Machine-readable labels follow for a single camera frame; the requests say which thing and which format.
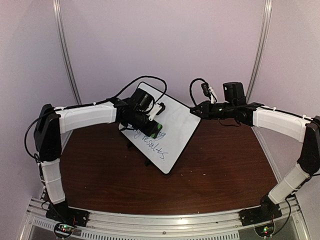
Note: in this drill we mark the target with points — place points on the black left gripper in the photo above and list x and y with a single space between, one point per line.
149 131

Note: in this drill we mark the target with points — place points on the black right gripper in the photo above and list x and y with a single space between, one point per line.
205 111

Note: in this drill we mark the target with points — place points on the green whiteboard eraser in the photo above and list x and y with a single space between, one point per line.
156 129

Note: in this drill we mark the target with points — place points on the white whiteboard with writing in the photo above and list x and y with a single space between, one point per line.
178 127

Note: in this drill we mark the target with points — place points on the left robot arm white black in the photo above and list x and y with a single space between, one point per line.
136 112

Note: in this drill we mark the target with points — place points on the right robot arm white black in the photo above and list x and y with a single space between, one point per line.
291 141

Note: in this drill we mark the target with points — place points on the black whiteboard stand foot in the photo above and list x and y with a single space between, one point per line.
147 163

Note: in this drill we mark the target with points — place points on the left circuit board with leds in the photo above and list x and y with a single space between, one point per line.
63 230

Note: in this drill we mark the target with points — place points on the circuit board with leds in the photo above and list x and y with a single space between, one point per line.
265 230
63 230

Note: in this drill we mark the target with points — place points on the right circuit board with leds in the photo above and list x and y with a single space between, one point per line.
265 230

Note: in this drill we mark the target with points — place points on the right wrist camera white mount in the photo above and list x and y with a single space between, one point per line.
209 92

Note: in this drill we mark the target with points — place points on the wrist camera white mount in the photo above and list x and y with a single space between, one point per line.
156 110
209 92

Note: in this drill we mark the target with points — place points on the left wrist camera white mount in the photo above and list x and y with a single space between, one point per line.
156 110

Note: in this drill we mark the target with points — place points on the aluminium front frame rail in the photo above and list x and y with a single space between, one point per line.
86 176

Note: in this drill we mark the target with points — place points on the right aluminium corner post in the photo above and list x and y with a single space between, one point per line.
264 30

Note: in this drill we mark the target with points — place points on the aluminium corner post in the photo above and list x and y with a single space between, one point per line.
264 30
64 50

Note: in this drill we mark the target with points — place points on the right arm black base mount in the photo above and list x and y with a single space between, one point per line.
259 214

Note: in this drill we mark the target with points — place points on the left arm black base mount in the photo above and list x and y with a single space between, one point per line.
61 212

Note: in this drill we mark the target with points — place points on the left aluminium corner post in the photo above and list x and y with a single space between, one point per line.
64 50

